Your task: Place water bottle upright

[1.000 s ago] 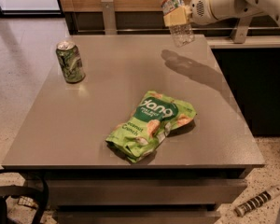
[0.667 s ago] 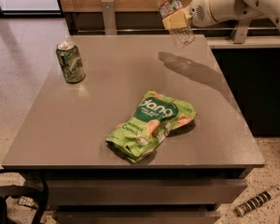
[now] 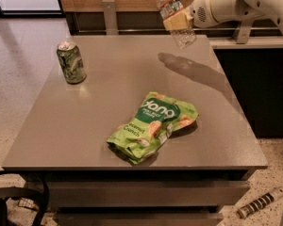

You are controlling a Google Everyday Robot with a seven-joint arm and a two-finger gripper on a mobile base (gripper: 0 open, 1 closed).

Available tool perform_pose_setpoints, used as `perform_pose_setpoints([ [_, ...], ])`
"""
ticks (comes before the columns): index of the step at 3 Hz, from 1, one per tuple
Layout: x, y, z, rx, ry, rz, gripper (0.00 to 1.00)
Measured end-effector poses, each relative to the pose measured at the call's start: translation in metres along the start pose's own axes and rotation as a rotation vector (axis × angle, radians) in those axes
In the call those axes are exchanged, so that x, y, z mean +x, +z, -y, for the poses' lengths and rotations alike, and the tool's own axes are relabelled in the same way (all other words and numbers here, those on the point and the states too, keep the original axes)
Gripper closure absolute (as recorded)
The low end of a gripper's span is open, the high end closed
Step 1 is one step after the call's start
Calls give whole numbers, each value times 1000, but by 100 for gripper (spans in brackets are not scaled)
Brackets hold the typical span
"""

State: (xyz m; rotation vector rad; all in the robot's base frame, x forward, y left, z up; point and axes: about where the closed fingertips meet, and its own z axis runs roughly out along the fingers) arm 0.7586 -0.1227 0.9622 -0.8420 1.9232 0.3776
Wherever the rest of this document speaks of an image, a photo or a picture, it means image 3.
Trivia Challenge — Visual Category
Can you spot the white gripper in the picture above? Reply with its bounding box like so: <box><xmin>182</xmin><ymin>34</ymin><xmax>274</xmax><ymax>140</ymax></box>
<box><xmin>163</xmin><ymin>0</ymin><xmax>241</xmax><ymax>31</ymax></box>

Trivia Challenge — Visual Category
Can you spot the clear plastic water bottle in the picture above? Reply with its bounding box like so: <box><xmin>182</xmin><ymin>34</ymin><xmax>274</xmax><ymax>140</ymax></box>
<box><xmin>156</xmin><ymin>0</ymin><xmax>196</xmax><ymax>49</ymax></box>

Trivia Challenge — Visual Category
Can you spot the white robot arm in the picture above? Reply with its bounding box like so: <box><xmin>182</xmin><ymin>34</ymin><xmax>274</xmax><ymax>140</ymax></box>
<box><xmin>164</xmin><ymin>0</ymin><xmax>283</xmax><ymax>35</ymax></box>

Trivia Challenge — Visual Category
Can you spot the green soda can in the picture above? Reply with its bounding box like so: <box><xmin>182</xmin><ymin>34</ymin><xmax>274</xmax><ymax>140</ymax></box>
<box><xmin>57</xmin><ymin>41</ymin><xmax>87</xmax><ymax>84</ymax></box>

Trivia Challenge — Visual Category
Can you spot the green chips bag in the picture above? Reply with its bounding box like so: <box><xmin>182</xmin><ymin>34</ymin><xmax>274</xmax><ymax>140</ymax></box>
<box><xmin>108</xmin><ymin>91</ymin><xmax>198</xmax><ymax>165</ymax></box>

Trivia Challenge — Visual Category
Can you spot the grey table base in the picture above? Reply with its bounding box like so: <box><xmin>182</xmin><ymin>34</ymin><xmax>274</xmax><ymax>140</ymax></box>
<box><xmin>27</xmin><ymin>170</ymin><xmax>250</xmax><ymax>226</ymax></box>

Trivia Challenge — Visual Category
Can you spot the black chair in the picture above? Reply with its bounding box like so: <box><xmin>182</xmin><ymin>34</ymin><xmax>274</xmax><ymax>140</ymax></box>
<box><xmin>0</xmin><ymin>170</ymin><xmax>51</xmax><ymax>226</ymax></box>

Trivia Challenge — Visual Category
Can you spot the right metal bracket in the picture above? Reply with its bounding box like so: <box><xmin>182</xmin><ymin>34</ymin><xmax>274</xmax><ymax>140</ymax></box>
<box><xmin>233</xmin><ymin>20</ymin><xmax>254</xmax><ymax>44</ymax></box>

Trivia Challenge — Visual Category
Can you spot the metal bracket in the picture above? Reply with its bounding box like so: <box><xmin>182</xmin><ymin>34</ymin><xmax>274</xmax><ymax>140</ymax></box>
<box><xmin>233</xmin><ymin>20</ymin><xmax>254</xmax><ymax>44</ymax></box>
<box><xmin>102</xmin><ymin>0</ymin><xmax>119</xmax><ymax>36</ymax></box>

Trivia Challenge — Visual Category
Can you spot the left metal bracket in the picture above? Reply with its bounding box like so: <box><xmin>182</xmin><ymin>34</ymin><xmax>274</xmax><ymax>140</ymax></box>
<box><xmin>102</xmin><ymin>0</ymin><xmax>119</xmax><ymax>36</ymax></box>

